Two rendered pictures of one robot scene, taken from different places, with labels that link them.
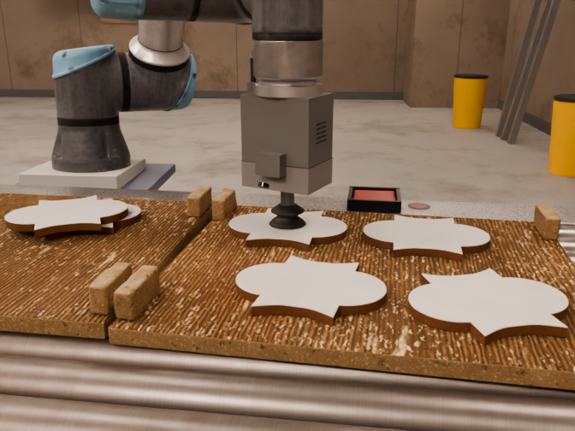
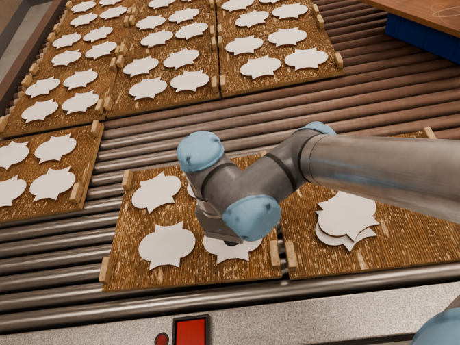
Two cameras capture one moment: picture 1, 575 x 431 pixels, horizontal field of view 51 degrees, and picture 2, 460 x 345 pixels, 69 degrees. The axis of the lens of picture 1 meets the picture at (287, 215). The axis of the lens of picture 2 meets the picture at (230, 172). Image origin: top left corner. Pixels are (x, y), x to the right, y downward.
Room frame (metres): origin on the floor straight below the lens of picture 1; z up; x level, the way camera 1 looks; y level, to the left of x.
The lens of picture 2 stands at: (1.05, 0.05, 1.63)
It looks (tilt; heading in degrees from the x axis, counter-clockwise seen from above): 50 degrees down; 181
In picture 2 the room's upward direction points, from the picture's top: 16 degrees counter-clockwise
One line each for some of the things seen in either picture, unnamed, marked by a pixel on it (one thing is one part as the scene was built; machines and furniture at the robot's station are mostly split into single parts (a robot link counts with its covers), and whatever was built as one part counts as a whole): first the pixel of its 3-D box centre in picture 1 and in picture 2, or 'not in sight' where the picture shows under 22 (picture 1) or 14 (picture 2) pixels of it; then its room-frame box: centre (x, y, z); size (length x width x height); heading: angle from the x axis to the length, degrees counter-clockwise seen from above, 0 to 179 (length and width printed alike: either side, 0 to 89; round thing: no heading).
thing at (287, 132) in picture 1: (280, 135); (226, 209); (0.66, 0.01, 1.05); 0.10 x 0.09 x 0.16; 152
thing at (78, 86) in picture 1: (89, 80); not in sight; (1.19, 0.38, 1.06); 0.13 x 0.12 x 0.14; 115
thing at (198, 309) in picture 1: (371, 270); (193, 216); (0.57, -0.09, 0.93); 0.41 x 0.35 x 0.02; 79
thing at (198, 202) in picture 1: (199, 200); (291, 256); (0.75, 0.11, 0.95); 0.06 x 0.02 x 0.03; 171
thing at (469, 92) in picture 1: (468, 101); not in sight; (6.92, -2.06, 0.29); 0.37 x 0.37 x 0.58
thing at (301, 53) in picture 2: not in sight; (274, 52); (-0.02, 0.30, 0.94); 0.41 x 0.35 x 0.04; 82
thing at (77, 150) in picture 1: (90, 140); not in sight; (1.19, 0.39, 0.95); 0.15 x 0.15 x 0.10
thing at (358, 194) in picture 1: (374, 199); (191, 336); (0.85, -0.13, 0.92); 0.06 x 0.06 x 0.01; 82
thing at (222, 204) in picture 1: (224, 203); (274, 254); (0.74, 0.08, 0.95); 0.06 x 0.02 x 0.03; 169
